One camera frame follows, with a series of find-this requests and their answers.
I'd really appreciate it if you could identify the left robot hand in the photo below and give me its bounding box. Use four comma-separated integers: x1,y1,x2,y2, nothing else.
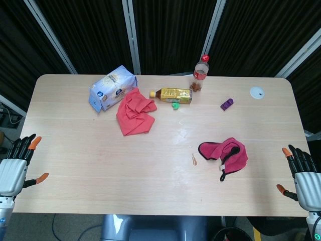
0,134,50,197

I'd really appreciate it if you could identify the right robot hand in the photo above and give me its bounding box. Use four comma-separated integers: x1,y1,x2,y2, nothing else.
276,144,321,212

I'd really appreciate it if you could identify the pink cloth with black trim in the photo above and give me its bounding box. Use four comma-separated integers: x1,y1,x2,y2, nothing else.
198,137,249,182

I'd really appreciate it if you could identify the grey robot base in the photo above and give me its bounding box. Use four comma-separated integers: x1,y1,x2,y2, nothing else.
100,214,209,241

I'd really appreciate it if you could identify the red-orange cloth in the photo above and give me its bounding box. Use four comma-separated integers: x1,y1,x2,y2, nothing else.
116,87,158,137

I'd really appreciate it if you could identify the black bin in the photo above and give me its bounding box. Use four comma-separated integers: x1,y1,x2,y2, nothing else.
213,227,253,241

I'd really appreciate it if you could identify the white round lid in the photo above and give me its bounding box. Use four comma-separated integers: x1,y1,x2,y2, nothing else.
249,86,265,100

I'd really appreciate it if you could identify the purple toy block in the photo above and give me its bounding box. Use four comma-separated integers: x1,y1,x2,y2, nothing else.
220,98,234,111

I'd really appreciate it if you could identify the blue white tissue pack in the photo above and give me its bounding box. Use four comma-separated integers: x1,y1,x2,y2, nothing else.
88,65,138,114

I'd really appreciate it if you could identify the red cap cola bottle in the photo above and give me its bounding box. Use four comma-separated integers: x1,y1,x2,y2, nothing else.
192,54,210,92

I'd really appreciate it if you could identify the yellow label tea bottle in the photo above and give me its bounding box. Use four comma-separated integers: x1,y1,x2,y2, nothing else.
149,87,193,105

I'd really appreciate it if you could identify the white partition frame post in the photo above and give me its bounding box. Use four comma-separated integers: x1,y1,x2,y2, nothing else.
24,0,78,75
202,0,227,61
122,0,141,75
275,28,321,78

